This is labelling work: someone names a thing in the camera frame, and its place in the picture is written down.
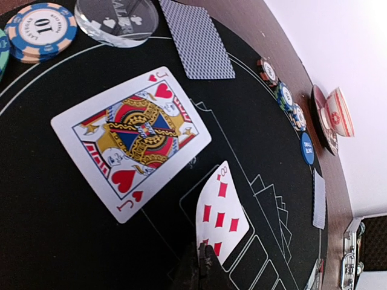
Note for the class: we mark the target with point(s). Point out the round black poker mat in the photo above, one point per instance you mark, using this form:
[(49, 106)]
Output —
[(56, 233)]

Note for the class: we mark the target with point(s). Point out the clear dealer button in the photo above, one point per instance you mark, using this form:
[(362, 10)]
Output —
[(121, 24)]

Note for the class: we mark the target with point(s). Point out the orange chip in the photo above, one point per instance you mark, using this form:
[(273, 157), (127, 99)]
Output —
[(267, 72)]

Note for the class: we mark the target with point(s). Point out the aluminium poker case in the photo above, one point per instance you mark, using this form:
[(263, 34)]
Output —
[(364, 254)]

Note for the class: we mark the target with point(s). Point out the red patterned bowl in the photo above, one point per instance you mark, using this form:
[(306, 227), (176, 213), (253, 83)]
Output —
[(336, 115)]

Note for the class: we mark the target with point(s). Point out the red floral saucer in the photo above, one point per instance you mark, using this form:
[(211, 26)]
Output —
[(327, 136)]

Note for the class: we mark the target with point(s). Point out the triangular all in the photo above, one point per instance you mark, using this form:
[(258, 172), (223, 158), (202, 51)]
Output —
[(316, 277)]

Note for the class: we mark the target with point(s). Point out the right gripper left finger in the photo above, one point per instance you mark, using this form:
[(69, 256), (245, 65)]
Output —
[(187, 273)]

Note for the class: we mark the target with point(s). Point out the jack of hearts card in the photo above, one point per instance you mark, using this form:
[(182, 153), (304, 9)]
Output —
[(131, 140)]

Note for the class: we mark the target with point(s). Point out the blue small blind button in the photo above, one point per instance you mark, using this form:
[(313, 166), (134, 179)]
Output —
[(307, 148)]

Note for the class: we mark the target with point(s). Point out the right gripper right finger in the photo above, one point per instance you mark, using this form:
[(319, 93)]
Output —
[(211, 274)]

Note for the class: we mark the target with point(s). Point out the blue white poker chip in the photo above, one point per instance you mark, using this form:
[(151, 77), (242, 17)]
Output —
[(297, 118)]

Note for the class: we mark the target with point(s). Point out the card dealt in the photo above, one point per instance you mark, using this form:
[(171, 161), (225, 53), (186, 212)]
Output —
[(319, 201), (198, 42)]

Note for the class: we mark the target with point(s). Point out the eight of diamonds card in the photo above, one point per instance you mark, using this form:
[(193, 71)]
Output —
[(219, 219)]

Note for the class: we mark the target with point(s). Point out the green chip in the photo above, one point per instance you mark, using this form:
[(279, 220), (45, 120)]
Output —
[(284, 97), (5, 52)]

